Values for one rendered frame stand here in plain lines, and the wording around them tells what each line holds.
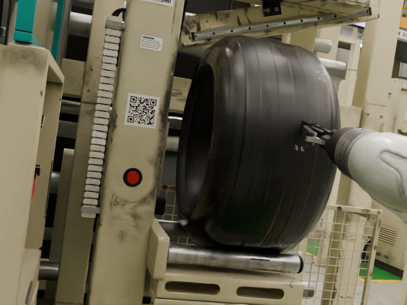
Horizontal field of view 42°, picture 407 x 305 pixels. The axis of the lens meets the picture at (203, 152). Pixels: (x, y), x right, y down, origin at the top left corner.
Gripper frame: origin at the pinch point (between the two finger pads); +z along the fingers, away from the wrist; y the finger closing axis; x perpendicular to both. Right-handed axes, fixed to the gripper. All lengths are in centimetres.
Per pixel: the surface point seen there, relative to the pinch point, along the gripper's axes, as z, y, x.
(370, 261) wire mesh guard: 57, -59, 50
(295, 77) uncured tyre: 10.6, 1.4, -9.9
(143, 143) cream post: 21.1, 31.3, 11.7
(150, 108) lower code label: 22.3, 31.0, 3.2
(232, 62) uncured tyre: 15.4, 15.2, -10.8
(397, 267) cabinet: 337, -275, 163
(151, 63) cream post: 23.8, 32.3, -7.0
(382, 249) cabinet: 361, -271, 154
